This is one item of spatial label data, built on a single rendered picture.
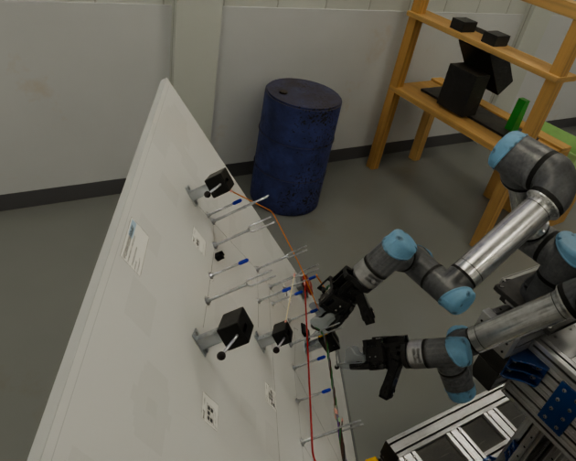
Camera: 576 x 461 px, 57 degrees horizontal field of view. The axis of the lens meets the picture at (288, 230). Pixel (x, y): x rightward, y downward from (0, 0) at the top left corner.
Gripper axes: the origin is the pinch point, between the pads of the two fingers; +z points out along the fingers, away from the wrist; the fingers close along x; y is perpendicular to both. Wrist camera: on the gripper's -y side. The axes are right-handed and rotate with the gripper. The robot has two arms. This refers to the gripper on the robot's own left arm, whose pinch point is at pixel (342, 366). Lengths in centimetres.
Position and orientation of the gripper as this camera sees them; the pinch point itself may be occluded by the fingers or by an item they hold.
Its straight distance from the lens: 156.2
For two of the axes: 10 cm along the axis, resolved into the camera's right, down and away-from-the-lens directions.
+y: -1.3, -9.8, 1.4
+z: -8.5, 1.8, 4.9
